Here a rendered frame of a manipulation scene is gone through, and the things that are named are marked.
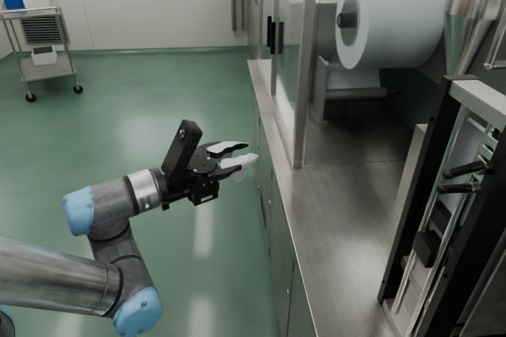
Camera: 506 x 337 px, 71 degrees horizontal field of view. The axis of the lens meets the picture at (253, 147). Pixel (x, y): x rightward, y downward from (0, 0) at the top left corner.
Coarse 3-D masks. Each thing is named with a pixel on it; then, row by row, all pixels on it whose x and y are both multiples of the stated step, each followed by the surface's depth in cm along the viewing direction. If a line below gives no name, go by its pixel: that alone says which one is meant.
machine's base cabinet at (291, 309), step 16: (256, 112) 213; (256, 128) 219; (256, 144) 224; (256, 160) 230; (256, 176) 236; (272, 176) 154; (272, 192) 157; (272, 208) 160; (272, 224) 163; (272, 240) 166; (288, 240) 120; (272, 256) 169; (288, 256) 121; (272, 272) 173; (288, 272) 123; (288, 288) 125; (288, 304) 127; (304, 304) 99; (288, 320) 130; (304, 320) 100; (288, 336) 130; (304, 336) 101
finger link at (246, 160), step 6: (240, 156) 71; (246, 156) 71; (252, 156) 72; (222, 162) 69; (228, 162) 70; (234, 162) 70; (240, 162) 70; (246, 162) 70; (252, 162) 72; (222, 168) 68; (246, 168) 72; (234, 174) 72; (240, 174) 72; (234, 180) 73; (240, 180) 74
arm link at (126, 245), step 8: (128, 224) 65; (120, 232) 64; (128, 232) 65; (96, 240) 62; (104, 240) 62; (112, 240) 62; (120, 240) 63; (128, 240) 65; (96, 248) 63; (104, 248) 62; (112, 248) 62; (120, 248) 62; (128, 248) 63; (136, 248) 64; (96, 256) 63; (104, 256) 61; (112, 256) 61; (120, 256) 60
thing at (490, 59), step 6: (504, 6) 61; (504, 12) 61; (504, 18) 62; (498, 24) 63; (504, 24) 62; (498, 30) 63; (504, 30) 63; (498, 36) 63; (492, 42) 64; (498, 42) 64; (492, 48) 65; (498, 48) 64; (492, 54) 65; (486, 60) 66; (492, 60) 65
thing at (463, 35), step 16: (448, 16) 78; (448, 32) 80; (464, 32) 77; (480, 32) 75; (448, 48) 82; (464, 48) 79; (480, 48) 78; (448, 64) 84; (464, 64) 81; (416, 128) 97; (416, 144) 98; (416, 160) 98; (400, 192) 108
